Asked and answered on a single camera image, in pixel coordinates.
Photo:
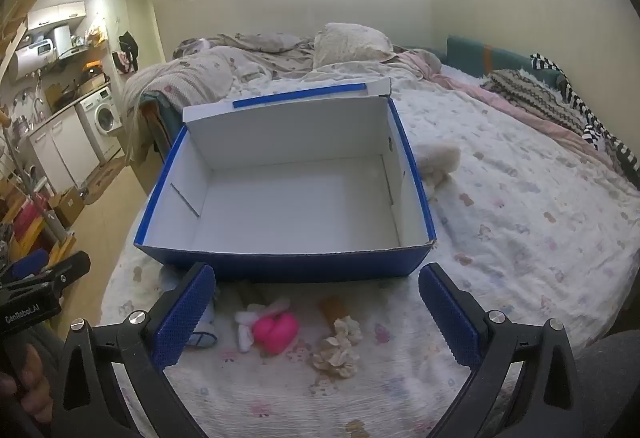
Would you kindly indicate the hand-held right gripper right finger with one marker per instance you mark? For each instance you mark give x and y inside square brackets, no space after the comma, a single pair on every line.
[452,323]

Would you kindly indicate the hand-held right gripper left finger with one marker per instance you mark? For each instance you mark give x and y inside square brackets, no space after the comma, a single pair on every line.
[182,318]

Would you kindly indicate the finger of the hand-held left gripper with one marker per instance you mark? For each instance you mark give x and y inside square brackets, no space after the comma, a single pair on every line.
[65,270]

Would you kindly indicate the light blue fluffy toy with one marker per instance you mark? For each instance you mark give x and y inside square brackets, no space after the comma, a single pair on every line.
[205,335]

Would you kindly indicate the white toy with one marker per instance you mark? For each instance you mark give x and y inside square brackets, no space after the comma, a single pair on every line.
[245,335]

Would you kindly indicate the pink soft toy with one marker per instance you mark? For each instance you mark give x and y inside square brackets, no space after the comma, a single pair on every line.
[275,330]

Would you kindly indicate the brown wooden block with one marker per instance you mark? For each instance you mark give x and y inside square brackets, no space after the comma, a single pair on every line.
[332,308]

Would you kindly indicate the blue and white cardboard box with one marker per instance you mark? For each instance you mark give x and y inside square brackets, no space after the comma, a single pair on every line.
[300,198]

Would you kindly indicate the person's left hand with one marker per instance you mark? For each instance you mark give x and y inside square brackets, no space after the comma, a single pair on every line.
[32,383]

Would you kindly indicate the brown cardboard box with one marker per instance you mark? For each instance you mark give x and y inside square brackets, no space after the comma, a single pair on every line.
[70,208]

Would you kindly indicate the bed with floral sheet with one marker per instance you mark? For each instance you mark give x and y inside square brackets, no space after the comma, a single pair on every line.
[500,218]

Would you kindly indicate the white floor cabinet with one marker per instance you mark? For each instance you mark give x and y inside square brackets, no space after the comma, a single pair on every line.
[65,148]

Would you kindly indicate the white washing machine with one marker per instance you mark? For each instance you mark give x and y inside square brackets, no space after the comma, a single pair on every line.
[102,118]

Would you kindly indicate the white plush cloth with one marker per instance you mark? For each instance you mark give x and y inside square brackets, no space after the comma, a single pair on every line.
[437,160]

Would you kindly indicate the person's grey pants leg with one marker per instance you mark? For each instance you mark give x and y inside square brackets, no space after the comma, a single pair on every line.
[610,383]

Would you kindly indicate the white water heater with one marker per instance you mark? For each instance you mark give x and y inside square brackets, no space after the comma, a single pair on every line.
[30,58]

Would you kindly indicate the dark hanging clothes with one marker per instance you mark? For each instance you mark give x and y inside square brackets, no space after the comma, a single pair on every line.
[127,50]

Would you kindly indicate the grey floral duvet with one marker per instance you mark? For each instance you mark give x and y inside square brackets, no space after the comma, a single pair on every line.
[200,73]

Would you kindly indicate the patterned knit blanket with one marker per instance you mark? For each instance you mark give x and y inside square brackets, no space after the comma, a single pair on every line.
[530,93]

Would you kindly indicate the black and white striped cloth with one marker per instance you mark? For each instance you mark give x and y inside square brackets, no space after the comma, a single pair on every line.
[575,95]

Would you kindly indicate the pink cloth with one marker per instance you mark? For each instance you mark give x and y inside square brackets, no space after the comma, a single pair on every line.
[430,63]

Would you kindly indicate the teal headboard cushion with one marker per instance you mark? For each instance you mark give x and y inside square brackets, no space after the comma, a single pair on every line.
[470,50]

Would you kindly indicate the beige pillow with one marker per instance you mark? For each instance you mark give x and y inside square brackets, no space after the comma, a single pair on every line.
[350,43]

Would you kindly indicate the teal bed frame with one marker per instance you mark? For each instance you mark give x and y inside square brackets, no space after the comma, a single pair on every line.
[160,118]

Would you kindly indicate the white wall cabinet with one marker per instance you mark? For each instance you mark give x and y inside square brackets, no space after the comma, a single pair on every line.
[55,15]

